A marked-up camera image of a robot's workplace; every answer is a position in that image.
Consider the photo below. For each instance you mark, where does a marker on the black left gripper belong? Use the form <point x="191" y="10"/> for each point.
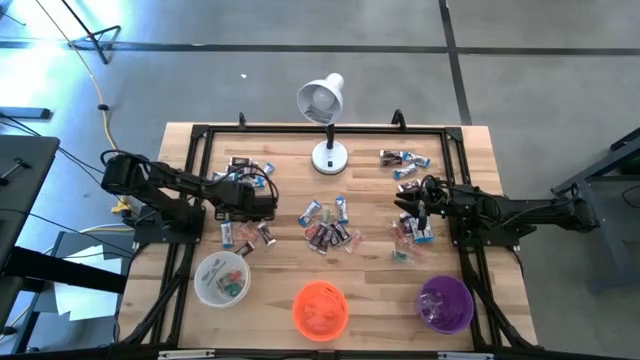
<point x="240" y="216"/>

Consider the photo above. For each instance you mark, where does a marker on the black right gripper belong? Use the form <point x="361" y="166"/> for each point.
<point x="423" y="212"/>

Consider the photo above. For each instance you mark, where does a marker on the green hard candy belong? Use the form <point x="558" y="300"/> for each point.
<point x="233" y="289"/>
<point x="326" y="214"/>

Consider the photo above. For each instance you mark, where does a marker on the white plastic bucket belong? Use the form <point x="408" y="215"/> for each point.
<point x="210" y="295"/>

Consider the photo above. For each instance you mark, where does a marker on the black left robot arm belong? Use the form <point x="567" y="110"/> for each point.
<point x="122" y="175"/>

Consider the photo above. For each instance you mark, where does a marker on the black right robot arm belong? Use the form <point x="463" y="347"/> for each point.
<point x="525" y="210"/>

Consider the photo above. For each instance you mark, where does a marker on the black table clamp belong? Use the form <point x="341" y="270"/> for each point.
<point x="398" y="119"/>
<point x="242" y="121"/>

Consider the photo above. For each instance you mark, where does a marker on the white desk lamp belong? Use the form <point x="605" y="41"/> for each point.
<point x="330" y="159"/>

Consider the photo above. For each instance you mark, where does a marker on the purple plastic bucket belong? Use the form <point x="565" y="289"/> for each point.
<point x="457" y="310"/>

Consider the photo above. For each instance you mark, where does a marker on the orange plastic bucket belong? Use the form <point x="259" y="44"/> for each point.
<point x="320" y="325"/>

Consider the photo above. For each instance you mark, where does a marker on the white paper sheets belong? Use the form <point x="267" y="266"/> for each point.
<point x="85" y="305"/>

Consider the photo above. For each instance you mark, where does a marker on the black crossbeam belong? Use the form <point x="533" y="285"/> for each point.
<point x="65" y="270"/>

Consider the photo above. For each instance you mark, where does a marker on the grey metal table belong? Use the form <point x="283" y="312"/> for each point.
<point x="615" y="235"/>

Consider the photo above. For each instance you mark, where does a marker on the dark grey desk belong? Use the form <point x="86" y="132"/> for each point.
<point x="25" y="200"/>

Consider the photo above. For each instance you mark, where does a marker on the black hand tool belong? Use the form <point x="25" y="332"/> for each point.
<point x="20" y="164"/>

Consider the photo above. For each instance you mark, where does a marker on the black tripod stand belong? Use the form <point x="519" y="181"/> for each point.
<point x="88" y="35"/>

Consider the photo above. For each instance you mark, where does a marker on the grey flat floor bar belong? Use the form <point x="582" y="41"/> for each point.
<point x="25" y="113"/>

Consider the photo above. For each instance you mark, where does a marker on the silver frame bracket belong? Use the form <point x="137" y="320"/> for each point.
<point x="185" y="354"/>
<point x="465" y="356"/>

